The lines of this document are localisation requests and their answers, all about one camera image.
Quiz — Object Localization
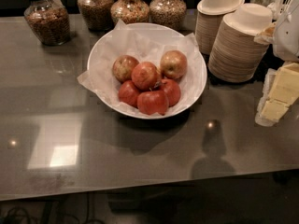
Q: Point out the red apple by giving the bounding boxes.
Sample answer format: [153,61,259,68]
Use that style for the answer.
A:
[159,78,181,106]
[131,62,161,91]
[118,80,141,107]
[137,91,169,115]

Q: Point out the red apple front left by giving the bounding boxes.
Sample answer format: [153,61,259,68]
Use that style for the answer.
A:
[118,80,141,107]

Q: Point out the paper bowl stack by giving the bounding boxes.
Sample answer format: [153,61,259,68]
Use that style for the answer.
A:
[207,3,272,83]
[195,0,245,55]

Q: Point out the glass cereal jar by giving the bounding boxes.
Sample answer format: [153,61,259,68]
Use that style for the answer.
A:
[78,0,114,31]
[24,0,70,46]
[149,0,187,30]
[110,0,150,24]

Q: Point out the red apple centre top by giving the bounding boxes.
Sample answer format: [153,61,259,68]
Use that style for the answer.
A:
[131,62,161,91]

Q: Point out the glass cereal jar far left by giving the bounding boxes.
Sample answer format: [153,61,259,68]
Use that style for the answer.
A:
[24,0,70,46]

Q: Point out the paper bowl stack front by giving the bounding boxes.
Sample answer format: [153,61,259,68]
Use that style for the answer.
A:
[207,3,272,83]

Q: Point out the yellow-red apple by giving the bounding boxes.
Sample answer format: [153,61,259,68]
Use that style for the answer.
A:
[112,55,139,83]
[160,50,188,79]

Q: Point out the white paper liner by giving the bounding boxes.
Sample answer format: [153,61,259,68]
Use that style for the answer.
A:
[77,19,207,118]

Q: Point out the paper bowl stack rear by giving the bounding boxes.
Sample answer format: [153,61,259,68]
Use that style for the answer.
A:
[195,0,245,55]

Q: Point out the red apple front centre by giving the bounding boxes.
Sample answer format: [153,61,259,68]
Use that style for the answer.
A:
[137,91,169,115]

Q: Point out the black cables under table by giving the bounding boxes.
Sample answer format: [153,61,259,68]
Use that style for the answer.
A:
[0,192,107,224]

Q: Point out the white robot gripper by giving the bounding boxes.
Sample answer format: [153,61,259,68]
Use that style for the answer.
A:
[254,0,299,127]

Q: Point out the red apple right middle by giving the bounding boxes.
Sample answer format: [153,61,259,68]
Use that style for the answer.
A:
[159,78,181,106]

